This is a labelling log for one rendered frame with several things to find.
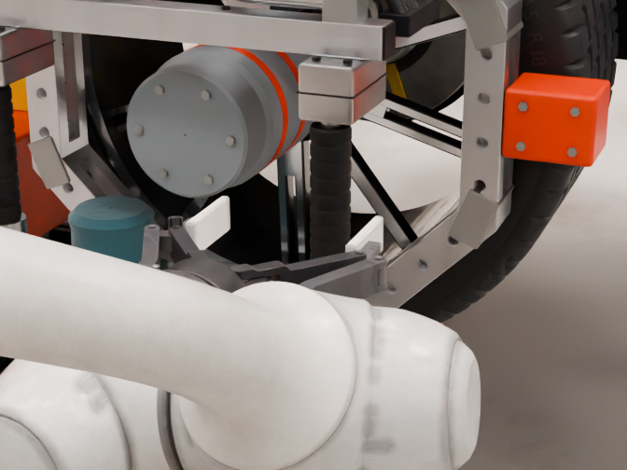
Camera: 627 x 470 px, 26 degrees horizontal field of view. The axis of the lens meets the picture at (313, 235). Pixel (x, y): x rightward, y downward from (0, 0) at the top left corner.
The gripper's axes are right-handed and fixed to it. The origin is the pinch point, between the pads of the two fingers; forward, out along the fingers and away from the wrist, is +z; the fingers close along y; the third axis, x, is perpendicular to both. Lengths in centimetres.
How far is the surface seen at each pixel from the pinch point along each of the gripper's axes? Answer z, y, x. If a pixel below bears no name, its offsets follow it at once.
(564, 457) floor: 113, 4, -83
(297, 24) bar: 9.5, -3.6, 14.5
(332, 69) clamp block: 6.5, 0.7, 11.7
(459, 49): 75, -7, -3
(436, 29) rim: 39.0, 0.0, 8.2
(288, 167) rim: 38.9, -16.9, -8.9
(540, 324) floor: 166, -12, -83
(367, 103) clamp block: 10.1, 2.5, 8.1
